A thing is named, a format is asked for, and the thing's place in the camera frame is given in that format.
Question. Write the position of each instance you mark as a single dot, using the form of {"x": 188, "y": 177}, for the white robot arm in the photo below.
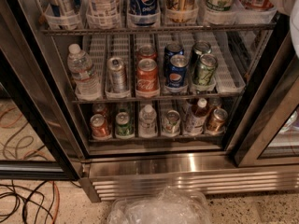
{"x": 294, "y": 26}

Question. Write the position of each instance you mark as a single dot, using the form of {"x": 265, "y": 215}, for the brown striped can top shelf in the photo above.
{"x": 180, "y": 10}

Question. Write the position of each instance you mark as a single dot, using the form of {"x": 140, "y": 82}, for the front blue pepsi can middle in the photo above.
{"x": 176, "y": 71}

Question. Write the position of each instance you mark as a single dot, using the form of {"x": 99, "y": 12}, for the clear plastic bag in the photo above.
{"x": 169, "y": 206}

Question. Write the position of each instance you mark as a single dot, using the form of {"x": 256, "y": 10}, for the rear red coke can middle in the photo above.
{"x": 146, "y": 51}

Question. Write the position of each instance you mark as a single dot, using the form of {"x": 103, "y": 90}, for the stainless steel glass-door fridge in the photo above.
{"x": 34, "y": 74}

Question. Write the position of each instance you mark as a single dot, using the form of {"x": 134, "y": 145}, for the amber tea bottle bottom shelf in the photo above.
{"x": 196, "y": 117}

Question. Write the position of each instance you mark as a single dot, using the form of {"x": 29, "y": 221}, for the white green can bottom shelf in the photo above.
{"x": 171, "y": 122}

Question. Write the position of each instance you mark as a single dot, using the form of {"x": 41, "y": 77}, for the clear water bottle middle shelf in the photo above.
{"x": 84, "y": 73}

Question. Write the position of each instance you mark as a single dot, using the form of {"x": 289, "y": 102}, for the front green soda can middle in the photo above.
{"x": 204, "y": 69}

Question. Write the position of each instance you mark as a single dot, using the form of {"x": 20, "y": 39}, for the blue pepsi can top shelf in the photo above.
{"x": 144, "y": 11}

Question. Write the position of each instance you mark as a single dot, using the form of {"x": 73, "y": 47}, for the silver soda can middle shelf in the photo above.
{"x": 117, "y": 74}

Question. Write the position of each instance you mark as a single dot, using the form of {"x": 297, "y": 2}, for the empty clear plastic tray middle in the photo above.
{"x": 227, "y": 76}

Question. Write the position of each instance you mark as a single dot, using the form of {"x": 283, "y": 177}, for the white blue can top left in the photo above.
{"x": 64, "y": 14}

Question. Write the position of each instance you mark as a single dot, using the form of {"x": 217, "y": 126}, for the white labelled can top shelf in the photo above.
{"x": 104, "y": 14}

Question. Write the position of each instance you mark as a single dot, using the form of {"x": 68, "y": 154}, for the orange brown can bottom shelf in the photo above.
{"x": 216, "y": 120}

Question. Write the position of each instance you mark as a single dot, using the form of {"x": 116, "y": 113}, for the front red coke can middle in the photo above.
{"x": 147, "y": 75}

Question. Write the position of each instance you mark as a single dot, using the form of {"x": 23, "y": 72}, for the rear blue pepsi can middle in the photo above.
{"x": 170, "y": 50}

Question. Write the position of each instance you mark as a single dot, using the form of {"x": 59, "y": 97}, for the rear red can bottom shelf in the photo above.
{"x": 102, "y": 109}

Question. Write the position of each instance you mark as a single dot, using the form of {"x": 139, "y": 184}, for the clear water bottle bottom shelf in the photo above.
{"x": 147, "y": 121}

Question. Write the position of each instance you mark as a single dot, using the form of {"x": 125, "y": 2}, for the red can bottom shelf front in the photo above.
{"x": 99, "y": 126}

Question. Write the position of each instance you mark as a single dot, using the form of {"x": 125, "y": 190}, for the rear green soda can middle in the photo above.
{"x": 198, "y": 49}

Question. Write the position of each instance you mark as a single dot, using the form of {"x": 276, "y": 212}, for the clear water bottle shelf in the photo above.
{"x": 147, "y": 121}
{"x": 84, "y": 73}

